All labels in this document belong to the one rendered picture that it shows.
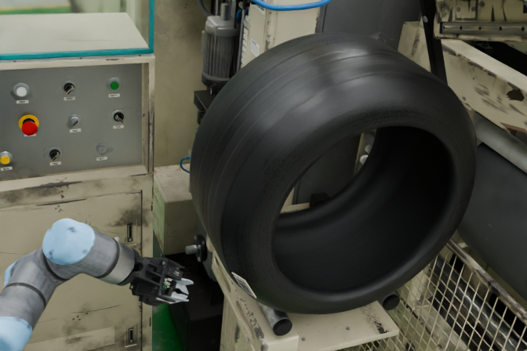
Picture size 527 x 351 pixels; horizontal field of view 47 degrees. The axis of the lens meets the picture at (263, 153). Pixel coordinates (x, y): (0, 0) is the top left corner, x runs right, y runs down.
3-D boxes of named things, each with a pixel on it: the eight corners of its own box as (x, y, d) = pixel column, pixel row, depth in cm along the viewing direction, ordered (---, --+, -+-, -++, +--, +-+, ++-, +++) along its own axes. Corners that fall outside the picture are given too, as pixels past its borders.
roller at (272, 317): (237, 224, 160) (240, 237, 162) (221, 230, 159) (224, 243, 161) (292, 318, 132) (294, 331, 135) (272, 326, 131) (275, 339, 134)
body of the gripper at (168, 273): (176, 305, 117) (134, 287, 108) (145, 301, 122) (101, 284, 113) (187, 265, 120) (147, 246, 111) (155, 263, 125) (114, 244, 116)
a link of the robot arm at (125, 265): (83, 276, 110) (98, 233, 113) (101, 284, 113) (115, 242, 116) (111, 280, 106) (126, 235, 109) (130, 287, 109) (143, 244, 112)
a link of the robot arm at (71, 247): (37, 228, 105) (73, 207, 102) (84, 249, 113) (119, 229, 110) (36, 269, 100) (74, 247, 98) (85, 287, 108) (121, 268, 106)
